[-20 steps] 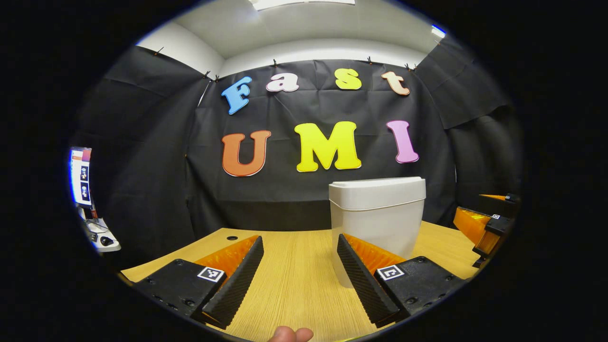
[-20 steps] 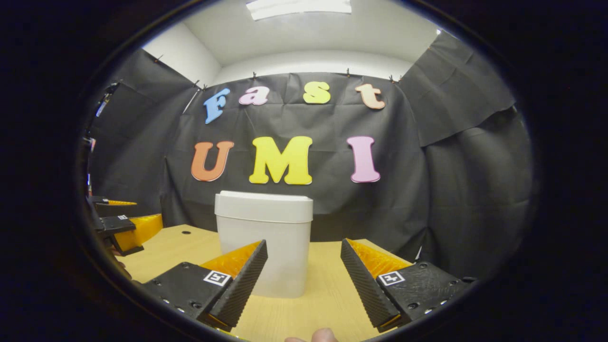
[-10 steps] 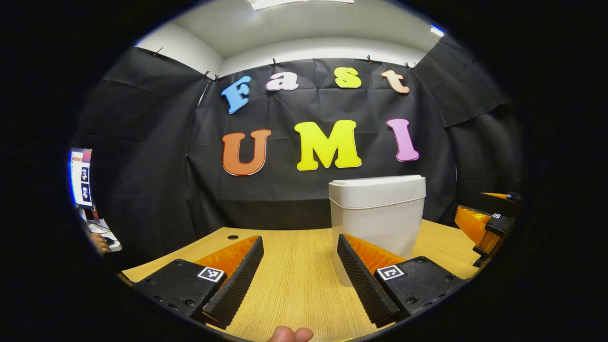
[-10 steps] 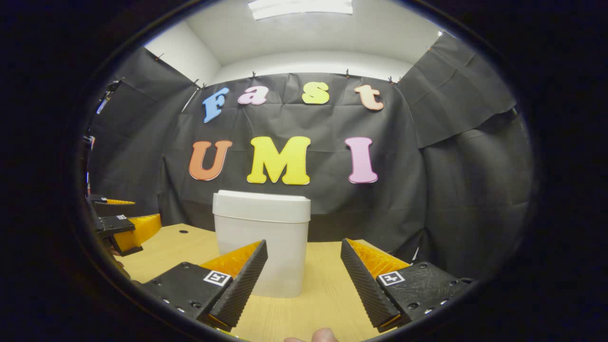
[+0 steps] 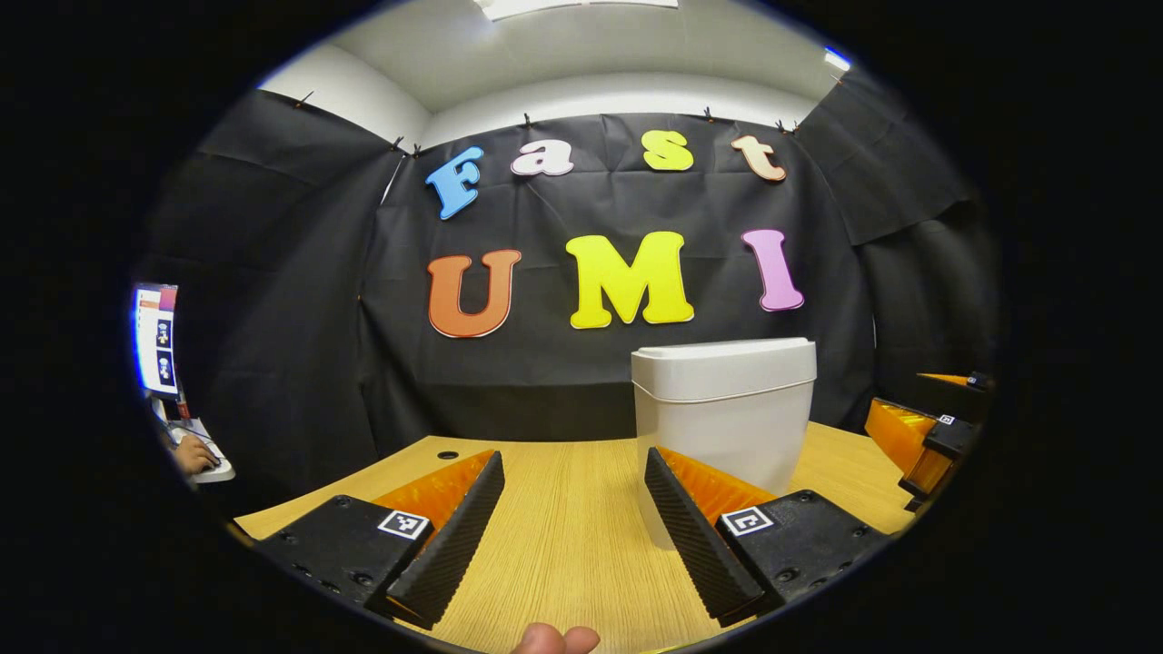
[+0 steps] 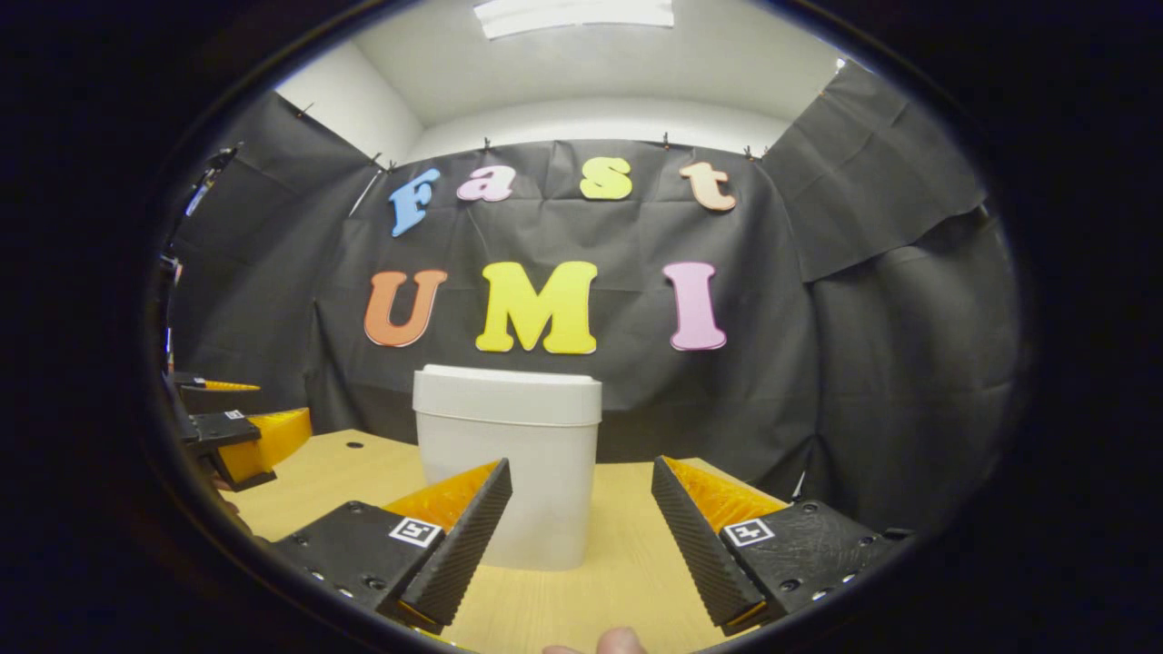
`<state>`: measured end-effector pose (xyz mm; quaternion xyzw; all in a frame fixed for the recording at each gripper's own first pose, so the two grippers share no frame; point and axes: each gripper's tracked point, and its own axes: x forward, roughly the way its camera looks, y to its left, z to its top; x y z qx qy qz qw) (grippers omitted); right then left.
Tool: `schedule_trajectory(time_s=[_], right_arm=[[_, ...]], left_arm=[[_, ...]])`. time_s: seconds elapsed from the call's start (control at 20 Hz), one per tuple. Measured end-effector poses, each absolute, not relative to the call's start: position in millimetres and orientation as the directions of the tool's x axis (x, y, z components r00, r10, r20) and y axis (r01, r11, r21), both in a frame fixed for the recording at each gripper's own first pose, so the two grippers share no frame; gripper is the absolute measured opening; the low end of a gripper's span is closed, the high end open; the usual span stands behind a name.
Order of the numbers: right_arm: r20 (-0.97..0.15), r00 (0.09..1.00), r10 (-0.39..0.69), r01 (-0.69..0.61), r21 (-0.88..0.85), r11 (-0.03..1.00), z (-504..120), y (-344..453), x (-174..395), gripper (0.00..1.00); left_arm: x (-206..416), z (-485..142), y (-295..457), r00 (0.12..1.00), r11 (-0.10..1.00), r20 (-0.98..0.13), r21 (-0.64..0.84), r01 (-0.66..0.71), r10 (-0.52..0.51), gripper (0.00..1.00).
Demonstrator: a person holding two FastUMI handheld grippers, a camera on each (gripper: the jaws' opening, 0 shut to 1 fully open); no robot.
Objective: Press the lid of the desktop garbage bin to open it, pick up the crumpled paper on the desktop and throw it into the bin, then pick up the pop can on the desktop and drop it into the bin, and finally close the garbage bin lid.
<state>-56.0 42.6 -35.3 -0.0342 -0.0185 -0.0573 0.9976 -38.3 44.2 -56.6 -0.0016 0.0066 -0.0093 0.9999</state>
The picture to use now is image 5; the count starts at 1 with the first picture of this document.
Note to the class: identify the ceiling light panel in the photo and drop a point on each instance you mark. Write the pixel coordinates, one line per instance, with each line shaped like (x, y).
(581, 5)

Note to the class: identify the black backdrop cloth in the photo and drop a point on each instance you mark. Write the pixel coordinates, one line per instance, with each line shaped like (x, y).
(300, 318)

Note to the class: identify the computer monitor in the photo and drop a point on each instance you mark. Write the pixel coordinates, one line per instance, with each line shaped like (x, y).
(156, 341)

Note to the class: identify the small ceiling light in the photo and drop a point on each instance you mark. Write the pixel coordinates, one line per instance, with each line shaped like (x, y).
(836, 60)

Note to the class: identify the white side desk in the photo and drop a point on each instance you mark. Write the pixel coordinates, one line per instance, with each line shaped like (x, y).
(213, 468)

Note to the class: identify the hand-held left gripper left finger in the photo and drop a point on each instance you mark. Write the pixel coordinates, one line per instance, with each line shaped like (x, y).
(454, 545)

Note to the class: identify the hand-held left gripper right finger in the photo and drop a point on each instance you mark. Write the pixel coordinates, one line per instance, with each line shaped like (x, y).
(690, 545)

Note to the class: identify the white desktop garbage bin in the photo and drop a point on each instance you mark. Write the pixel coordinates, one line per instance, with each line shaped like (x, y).
(727, 409)

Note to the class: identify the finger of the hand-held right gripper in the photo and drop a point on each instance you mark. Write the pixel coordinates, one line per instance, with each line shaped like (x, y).
(977, 381)
(949, 440)

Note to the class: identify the wooden desktop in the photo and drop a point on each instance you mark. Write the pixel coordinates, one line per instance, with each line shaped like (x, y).
(572, 527)

